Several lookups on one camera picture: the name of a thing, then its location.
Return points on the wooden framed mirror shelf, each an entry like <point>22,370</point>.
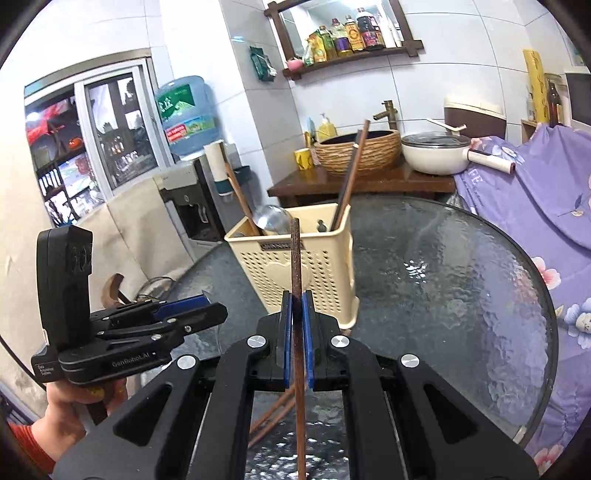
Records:
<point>351,56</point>

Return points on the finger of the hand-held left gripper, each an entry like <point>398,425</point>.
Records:
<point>184,304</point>
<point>203,316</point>

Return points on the white appliance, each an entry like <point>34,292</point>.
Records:
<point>579,97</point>

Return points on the cream plastic utensil holder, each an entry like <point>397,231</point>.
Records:
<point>258,277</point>

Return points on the teal cup holder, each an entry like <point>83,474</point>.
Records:
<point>240,182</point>

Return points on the yellow soap pump bottle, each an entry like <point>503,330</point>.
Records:
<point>326,130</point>

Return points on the oil bottle purple label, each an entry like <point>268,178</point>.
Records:
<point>342,44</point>

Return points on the beige cloth cover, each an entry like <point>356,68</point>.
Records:
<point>138,240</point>

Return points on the yellow oil bottle green cap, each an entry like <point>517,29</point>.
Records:
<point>328,46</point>

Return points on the tall yellow box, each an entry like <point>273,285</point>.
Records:
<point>536,87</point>

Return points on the wooden counter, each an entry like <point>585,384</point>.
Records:
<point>392,182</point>

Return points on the white pot with glass lid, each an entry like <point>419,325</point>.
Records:
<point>429,159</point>

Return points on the small pink bowl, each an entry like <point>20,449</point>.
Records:
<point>294,64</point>

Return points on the blue yellow spray can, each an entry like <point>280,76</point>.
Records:
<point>310,136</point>

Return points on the green hanging packet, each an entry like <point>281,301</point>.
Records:
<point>262,64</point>

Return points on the brown curved wooden object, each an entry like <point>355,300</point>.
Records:
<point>115,286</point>

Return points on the sliding glass window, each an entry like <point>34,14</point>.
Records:
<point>120,138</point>

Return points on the purple floral cloth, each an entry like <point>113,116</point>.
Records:
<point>545,207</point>

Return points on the white paper cup stack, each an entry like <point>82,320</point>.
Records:
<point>214,161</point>

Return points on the brown glass bottle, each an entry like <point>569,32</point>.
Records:
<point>553,106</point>

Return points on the metal spoon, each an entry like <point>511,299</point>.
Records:
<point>272,219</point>

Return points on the brown speckled chopstick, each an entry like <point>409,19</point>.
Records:
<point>297,258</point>

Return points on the pile of wooden chopsticks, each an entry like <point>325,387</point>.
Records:
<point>277,406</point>

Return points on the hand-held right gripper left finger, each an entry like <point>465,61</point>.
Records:
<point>287,341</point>

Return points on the blue water jug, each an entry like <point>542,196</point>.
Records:
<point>184,115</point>

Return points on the plain brown chopstick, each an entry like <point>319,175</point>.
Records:
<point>362,143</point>

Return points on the yellow mug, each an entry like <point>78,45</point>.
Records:
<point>303,159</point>

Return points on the dark sauce bottle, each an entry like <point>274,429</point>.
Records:
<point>371,32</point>

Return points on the person's left forearm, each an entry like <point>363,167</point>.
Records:
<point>32,445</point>

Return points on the person's left hand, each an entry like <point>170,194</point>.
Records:
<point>60,415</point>

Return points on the bronze faucet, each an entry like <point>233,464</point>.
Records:
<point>390,115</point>

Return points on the yellow green packet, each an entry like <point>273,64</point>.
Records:
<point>315,48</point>

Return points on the white rice paddle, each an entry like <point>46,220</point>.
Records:
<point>445,127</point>

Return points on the white brown rice cooker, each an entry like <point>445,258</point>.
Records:
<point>475,117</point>

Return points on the water dispenser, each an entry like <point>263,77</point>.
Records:
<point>184,203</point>

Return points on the small clear bottle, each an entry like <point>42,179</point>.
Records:
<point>531,108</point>

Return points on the woven pattern wash basin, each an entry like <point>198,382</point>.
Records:
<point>374,154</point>

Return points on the oil bottle orange label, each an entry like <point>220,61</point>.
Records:
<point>354,37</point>

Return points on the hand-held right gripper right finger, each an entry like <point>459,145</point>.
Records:
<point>308,341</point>

